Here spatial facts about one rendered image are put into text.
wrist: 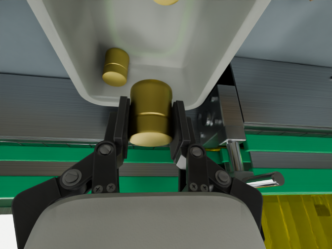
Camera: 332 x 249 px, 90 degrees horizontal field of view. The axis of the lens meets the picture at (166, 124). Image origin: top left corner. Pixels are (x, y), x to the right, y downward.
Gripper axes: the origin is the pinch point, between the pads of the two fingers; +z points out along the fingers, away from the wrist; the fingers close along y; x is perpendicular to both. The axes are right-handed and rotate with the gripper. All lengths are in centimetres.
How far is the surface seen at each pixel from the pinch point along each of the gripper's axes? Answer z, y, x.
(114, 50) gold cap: 15.7, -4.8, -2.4
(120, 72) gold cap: 12.2, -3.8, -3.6
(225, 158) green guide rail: 5.5, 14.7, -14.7
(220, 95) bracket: 9.9, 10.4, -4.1
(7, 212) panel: 2.4, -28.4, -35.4
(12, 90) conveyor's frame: 17.1, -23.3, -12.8
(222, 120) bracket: 6.1, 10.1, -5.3
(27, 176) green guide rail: 3.6, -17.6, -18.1
